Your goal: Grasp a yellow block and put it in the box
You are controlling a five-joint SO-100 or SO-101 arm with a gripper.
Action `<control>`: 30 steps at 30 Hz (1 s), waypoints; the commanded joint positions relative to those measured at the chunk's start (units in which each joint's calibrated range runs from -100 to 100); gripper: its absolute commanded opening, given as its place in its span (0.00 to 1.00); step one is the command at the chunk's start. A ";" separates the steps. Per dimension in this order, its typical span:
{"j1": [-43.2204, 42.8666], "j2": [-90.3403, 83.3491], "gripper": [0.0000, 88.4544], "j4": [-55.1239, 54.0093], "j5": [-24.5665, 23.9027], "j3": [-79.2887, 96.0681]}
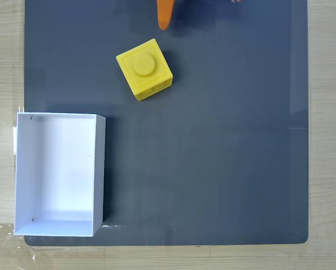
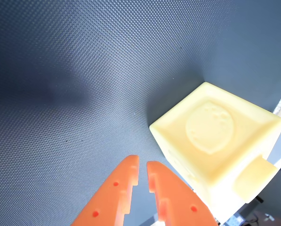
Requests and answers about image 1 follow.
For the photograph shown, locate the yellow toy building block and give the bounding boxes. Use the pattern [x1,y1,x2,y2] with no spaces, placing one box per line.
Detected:
[115,38,173,102]

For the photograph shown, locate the white open cardboard box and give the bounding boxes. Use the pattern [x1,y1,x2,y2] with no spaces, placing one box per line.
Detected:
[14,111,106,237]

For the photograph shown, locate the dark grey table mat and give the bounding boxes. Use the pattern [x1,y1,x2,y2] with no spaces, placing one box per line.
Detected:
[24,0,310,247]

